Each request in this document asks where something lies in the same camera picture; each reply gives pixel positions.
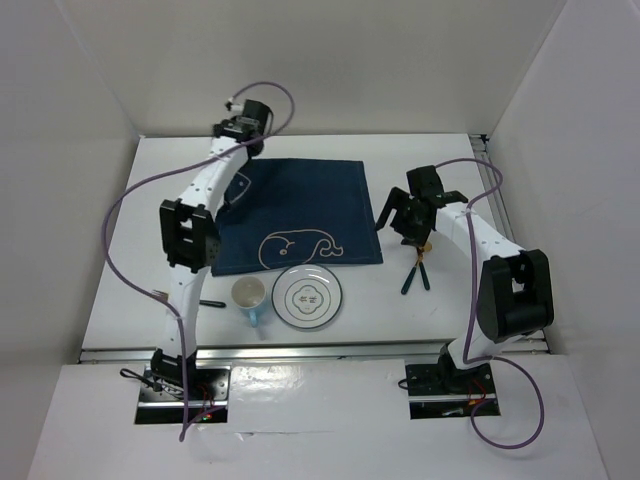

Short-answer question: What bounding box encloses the blue whale placemat cloth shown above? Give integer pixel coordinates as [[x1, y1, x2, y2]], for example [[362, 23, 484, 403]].
[[212, 158, 383, 276]]

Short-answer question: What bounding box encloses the gold fork dark handle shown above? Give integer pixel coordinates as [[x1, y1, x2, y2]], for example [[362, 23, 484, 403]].
[[151, 290, 227, 309]]

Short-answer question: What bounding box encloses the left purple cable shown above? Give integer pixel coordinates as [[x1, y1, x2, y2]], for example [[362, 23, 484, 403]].
[[102, 80, 297, 444]]

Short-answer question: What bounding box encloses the aluminium table frame rail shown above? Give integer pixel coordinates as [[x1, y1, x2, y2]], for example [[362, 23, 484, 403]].
[[77, 132, 551, 364]]

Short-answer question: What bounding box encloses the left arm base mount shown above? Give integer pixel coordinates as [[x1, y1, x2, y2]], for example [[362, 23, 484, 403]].
[[121, 363, 232, 425]]

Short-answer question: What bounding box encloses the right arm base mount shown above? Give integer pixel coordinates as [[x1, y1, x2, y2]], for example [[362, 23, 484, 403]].
[[397, 364, 501, 420]]

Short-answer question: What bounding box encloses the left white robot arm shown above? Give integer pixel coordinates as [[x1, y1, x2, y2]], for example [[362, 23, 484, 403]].
[[151, 100, 273, 399]]

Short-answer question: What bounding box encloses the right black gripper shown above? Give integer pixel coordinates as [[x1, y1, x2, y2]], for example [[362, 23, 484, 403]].
[[376, 186, 432, 248]]

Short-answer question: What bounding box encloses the light blue mug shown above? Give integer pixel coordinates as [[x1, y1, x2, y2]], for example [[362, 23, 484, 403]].
[[231, 276, 268, 328]]

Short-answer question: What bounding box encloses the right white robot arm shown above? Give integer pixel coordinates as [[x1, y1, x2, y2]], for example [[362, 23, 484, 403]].
[[375, 166, 554, 392]]

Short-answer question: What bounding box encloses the white plate blue rim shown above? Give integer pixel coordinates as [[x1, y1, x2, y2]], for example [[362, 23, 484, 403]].
[[271, 264, 343, 331]]

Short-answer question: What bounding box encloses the purple cable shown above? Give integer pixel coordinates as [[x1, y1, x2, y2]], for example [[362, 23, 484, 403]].
[[102, 80, 297, 444], [432, 157, 546, 450]]

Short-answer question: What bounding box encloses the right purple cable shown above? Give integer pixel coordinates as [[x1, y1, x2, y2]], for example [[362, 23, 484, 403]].
[[432, 157, 546, 450]]

